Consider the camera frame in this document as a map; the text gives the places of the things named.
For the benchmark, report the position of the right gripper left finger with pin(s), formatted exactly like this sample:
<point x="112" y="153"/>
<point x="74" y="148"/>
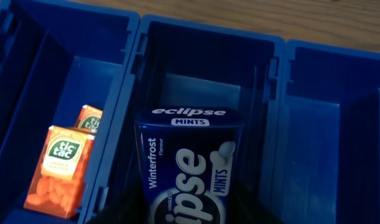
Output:
<point x="127" y="211"/>

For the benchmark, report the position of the blue tray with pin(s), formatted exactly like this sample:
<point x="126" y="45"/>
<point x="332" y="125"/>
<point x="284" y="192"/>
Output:
<point x="314" y="140"/>

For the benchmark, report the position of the orange candy box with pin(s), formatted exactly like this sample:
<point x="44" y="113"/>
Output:
<point x="90" y="119"/>
<point x="62" y="155"/>

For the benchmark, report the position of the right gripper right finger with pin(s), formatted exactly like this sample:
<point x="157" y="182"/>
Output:
<point x="248" y="211"/>

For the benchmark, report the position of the blue candy pack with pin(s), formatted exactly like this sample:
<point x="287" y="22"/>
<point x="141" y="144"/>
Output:
<point x="189" y="161"/>

